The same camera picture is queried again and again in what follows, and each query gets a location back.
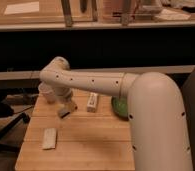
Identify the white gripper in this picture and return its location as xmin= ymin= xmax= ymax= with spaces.
xmin=56 ymin=88 xmax=77 ymax=112

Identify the black eraser block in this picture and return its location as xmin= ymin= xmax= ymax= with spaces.
xmin=58 ymin=108 xmax=72 ymax=118

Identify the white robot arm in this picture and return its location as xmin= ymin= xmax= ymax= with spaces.
xmin=40 ymin=57 xmax=194 ymax=171

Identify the white tube with cap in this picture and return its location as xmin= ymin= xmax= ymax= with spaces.
xmin=87 ymin=93 xmax=99 ymax=113

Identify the green bowl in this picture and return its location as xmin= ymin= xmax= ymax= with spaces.
xmin=111 ymin=97 xmax=128 ymax=120

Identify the black chair base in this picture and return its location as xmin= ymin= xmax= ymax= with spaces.
xmin=0 ymin=84 xmax=31 ymax=154

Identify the white paper sheet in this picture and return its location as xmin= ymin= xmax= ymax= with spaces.
xmin=4 ymin=1 xmax=40 ymax=15

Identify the grey metal post left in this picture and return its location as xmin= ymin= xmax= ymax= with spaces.
xmin=61 ymin=0 xmax=73 ymax=27

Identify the grey metal post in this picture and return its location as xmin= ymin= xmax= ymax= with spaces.
xmin=121 ymin=0 xmax=131 ymax=26
xmin=61 ymin=0 xmax=73 ymax=27

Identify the grey metal post right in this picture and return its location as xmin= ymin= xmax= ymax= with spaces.
xmin=121 ymin=0 xmax=131 ymax=26

